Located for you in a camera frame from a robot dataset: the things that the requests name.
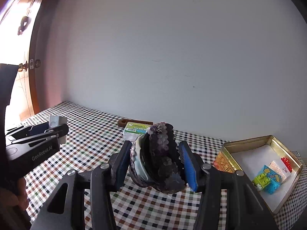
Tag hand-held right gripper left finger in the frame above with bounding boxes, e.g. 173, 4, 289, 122
31, 141, 132, 230

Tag person's left hand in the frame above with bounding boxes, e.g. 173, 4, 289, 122
0, 176, 28, 212

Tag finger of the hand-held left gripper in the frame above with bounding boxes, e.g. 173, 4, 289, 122
6, 124, 69, 147
5, 122, 51, 139

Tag blue printed toy block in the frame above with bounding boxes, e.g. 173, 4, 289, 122
260, 165, 281, 194

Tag wooden door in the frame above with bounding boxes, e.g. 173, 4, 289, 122
0, 0, 59, 135

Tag small white card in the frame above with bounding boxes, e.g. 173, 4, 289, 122
49, 115, 68, 128

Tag dark door hook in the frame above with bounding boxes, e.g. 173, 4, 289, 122
17, 16, 31, 35

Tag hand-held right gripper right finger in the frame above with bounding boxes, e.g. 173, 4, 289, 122
178, 140, 280, 230

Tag green toy block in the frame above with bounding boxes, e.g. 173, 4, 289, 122
252, 172, 270, 192

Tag dark sequined pouch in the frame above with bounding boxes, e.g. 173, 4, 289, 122
129, 122, 186, 194

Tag checkered tablecloth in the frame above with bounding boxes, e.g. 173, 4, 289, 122
5, 101, 307, 230

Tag clear box with green label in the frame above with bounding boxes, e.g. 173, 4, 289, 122
123, 122, 152, 140

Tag gold metal tin box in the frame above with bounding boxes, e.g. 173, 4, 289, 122
213, 135, 303, 214

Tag red toy block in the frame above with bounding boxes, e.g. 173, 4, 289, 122
281, 157, 294, 173

